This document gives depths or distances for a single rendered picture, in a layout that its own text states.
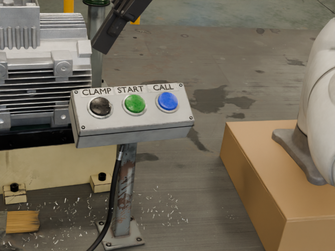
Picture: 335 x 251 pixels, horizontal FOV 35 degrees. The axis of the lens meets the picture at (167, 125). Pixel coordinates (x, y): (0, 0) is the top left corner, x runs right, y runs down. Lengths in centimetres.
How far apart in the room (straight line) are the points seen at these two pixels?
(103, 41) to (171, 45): 79
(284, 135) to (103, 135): 43
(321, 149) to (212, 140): 51
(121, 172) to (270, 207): 26
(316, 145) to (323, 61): 20
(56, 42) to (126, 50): 71
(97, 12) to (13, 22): 41
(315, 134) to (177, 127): 19
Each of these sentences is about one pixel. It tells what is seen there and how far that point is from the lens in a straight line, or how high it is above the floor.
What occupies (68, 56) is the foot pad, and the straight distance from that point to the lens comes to 87.
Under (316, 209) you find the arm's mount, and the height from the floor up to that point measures 91.
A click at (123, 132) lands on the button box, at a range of 75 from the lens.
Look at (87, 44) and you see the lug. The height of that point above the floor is 109.
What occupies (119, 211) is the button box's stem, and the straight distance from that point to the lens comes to 88.
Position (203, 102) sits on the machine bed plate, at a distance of 135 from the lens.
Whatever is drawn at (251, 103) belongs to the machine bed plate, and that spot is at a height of 80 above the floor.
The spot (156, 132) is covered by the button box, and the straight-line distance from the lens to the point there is 77.
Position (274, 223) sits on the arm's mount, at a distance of 90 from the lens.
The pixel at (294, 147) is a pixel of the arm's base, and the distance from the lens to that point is 102.
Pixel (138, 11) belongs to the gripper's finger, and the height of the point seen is 115.
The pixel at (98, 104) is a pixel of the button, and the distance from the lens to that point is 74.
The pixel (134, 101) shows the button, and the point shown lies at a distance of 75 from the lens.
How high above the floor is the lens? 143
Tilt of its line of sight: 31 degrees down
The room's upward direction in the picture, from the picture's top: 7 degrees clockwise
